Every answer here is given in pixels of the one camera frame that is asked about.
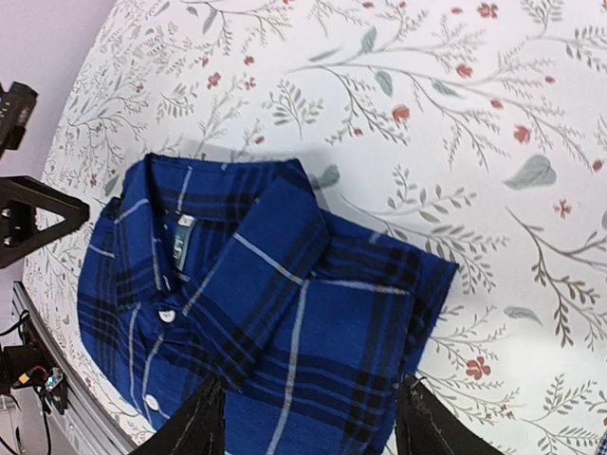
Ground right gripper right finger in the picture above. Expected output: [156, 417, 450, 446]
[395, 374, 496, 455]

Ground floral tablecloth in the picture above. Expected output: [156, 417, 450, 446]
[42, 1, 606, 454]

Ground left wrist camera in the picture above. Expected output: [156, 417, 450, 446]
[1, 82, 38, 155]

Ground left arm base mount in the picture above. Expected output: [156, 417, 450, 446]
[1, 310, 67, 415]

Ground aluminium front rail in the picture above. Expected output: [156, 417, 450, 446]
[12, 282, 137, 454]

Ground blue plaid long sleeve shirt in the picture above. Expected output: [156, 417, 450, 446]
[77, 154, 458, 454]

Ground folded blue checked shirt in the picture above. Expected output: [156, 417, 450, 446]
[594, 433, 607, 455]

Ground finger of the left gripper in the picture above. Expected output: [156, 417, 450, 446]
[1, 175, 90, 269]

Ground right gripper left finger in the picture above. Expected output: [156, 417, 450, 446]
[135, 378, 226, 455]

